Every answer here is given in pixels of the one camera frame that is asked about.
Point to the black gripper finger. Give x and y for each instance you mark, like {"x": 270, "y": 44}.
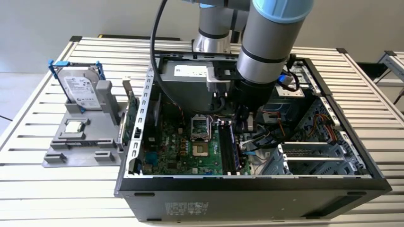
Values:
{"x": 246, "y": 120}

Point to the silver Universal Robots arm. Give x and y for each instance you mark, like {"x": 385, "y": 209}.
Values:
{"x": 269, "y": 35}

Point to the silver drive cage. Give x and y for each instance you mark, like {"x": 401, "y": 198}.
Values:
{"x": 290, "y": 94}

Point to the CPU socket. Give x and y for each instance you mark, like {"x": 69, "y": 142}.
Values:
{"x": 201, "y": 150}

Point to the grey power supply unit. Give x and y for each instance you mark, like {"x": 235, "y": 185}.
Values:
{"x": 183, "y": 94}

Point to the green motherboard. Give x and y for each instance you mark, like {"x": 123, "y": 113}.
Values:
{"x": 202, "y": 165}

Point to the silver perforated disk bay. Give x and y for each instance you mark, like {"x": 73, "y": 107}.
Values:
{"x": 315, "y": 160}

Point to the black case fan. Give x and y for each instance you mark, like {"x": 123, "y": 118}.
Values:
{"x": 157, "y": 118}

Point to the blue expansion slot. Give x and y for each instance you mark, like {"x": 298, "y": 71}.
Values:
{"x": 151, "y": 159}

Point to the black PC case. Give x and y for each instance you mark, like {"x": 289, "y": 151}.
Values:
{"x": 221, "y": 203}

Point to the green graphics card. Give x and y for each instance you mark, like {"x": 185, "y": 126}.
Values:
{"x": 127, "y": 127}

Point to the small metal slat table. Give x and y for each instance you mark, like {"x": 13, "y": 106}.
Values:
{"x": 393, "y": 58}

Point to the grey parts rack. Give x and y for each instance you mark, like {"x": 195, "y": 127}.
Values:
{"x": 91, "y": 125}

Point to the hard disk in blue carrier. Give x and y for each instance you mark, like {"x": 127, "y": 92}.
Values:
{"x": 81, "y": 89}

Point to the silver CPU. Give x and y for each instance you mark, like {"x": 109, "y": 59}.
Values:
{"x": 75, "y": 127}

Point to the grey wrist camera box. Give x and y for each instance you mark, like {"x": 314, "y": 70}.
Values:
{"x": 221, "y": 82}
{"x": 286, "y": 79}

